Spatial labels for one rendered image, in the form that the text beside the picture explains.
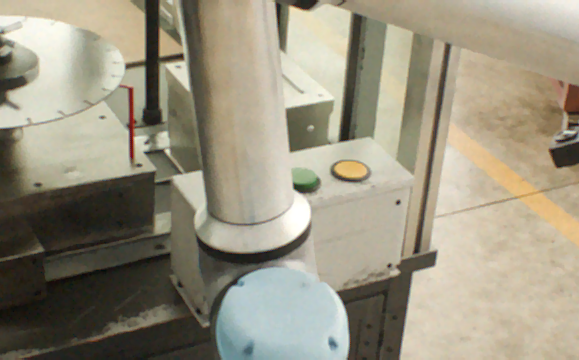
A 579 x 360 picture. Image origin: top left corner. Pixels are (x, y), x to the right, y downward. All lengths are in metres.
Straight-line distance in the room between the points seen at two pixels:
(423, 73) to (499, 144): 2.04
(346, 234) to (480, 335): 1.27
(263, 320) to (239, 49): 0.24
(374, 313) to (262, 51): 0.64
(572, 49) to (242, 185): 0.33
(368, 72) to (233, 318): 0.54
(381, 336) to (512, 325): 1.11
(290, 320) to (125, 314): 0.40
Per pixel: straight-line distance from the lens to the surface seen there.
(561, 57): 0.88
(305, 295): 0.99
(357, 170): 1.34
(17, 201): 1.37
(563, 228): 3.02
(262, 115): 0.98
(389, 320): 1.54
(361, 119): 1.45
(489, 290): 2.72
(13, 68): 1.43
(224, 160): 1.00
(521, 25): 0.85
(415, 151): 1.38
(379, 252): 1.38
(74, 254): 1.42
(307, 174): 1.31
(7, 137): 1.47
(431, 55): 1.32
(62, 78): 1.42
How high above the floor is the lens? 1.57
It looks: 31 degrees down
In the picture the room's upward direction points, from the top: 4 degrees clockwise
